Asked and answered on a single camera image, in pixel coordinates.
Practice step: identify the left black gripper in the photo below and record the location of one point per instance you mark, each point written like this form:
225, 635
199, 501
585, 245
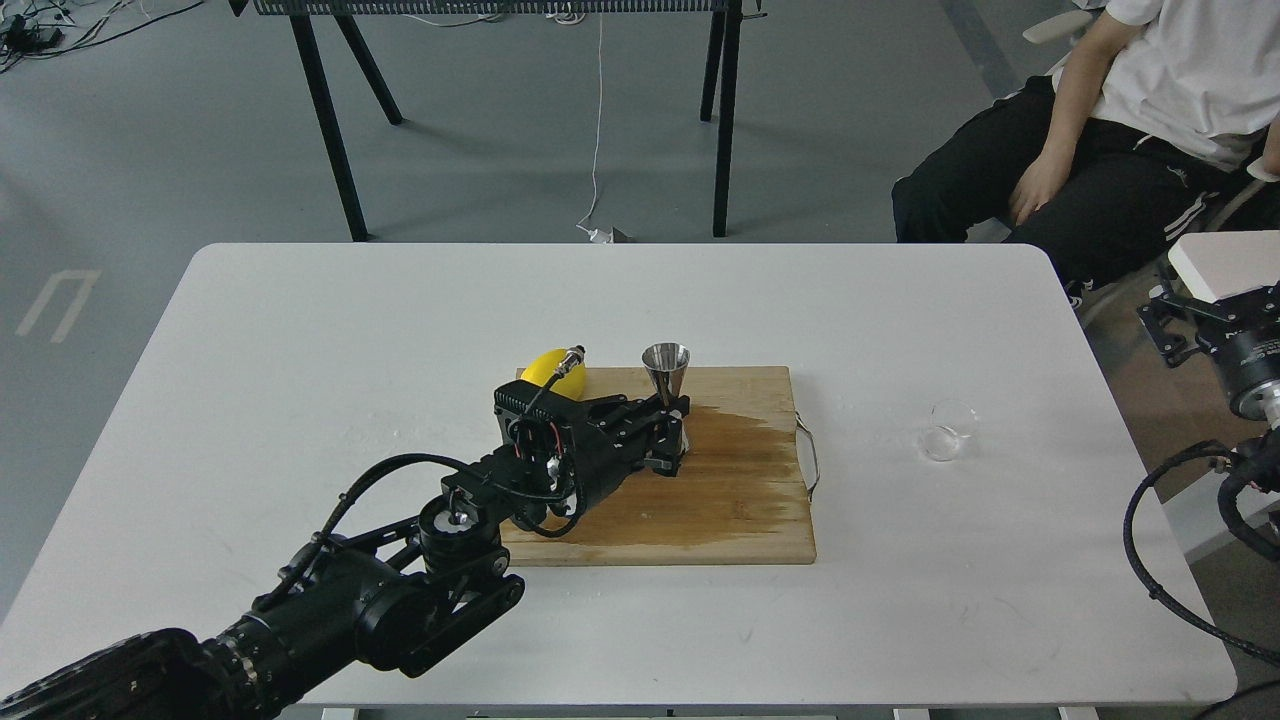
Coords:
570, 455

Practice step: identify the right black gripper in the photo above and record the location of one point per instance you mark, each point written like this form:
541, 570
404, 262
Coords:
1241, 337

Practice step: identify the steel jigger measuring cup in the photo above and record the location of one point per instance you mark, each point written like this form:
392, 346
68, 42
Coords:
666, 364

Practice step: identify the clear glass cup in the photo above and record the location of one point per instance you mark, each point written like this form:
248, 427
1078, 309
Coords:
952, 427

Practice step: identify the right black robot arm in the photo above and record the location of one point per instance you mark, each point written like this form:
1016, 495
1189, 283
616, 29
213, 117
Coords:
1250, 465

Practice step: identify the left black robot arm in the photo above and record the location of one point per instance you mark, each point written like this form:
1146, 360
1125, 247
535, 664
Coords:
398, 598

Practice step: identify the person's right hand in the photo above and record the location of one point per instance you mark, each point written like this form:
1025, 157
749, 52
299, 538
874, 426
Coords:
1040, 183

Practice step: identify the yellow lemon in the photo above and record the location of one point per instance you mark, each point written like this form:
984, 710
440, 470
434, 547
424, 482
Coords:
565, 366

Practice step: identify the white side table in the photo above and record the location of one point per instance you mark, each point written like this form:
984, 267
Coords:
1215, 266

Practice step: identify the wooden cutting board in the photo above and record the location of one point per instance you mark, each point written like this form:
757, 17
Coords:
740, 497

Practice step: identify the seated person white shirt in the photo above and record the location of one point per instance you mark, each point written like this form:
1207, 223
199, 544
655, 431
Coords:
1160, 101

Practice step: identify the black metal rack table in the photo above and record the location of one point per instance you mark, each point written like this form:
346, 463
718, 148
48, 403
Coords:
514, 80

